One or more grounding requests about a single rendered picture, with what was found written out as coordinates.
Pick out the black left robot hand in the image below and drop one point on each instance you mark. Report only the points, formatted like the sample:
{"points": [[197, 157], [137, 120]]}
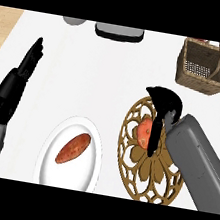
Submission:
{"points": [[14, 85]]}

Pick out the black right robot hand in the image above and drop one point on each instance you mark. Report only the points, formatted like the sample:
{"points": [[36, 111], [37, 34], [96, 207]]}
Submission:
{"points": [[164, 104]]}

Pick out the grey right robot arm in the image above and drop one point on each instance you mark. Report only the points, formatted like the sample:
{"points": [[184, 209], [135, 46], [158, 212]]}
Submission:
{"points": [[195, 163]]}

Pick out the orange squash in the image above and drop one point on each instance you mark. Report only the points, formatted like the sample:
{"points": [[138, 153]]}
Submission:
{"points": [[144, 133]]}

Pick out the brown wicker basket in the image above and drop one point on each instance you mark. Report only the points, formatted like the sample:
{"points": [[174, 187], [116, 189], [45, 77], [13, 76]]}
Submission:
{"points": [[205, 67]]}

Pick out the brown openwork round placemat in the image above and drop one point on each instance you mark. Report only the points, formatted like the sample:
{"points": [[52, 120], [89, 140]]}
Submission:
{"points": [[142, 170]]}

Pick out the black and grey appliance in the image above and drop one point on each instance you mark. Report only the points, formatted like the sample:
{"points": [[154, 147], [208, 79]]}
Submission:
{"points": [[119, 32]]}

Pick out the orange sweet potato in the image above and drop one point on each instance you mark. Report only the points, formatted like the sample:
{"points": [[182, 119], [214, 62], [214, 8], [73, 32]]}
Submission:
{"points": [[73, 148]]}

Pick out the grey round object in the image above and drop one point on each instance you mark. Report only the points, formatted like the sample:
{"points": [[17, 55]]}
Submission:
{"points": [[74, 21]]}

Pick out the white oval plate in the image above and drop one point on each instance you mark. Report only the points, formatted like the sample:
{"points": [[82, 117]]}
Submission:
{"points": [[71, 152]]}

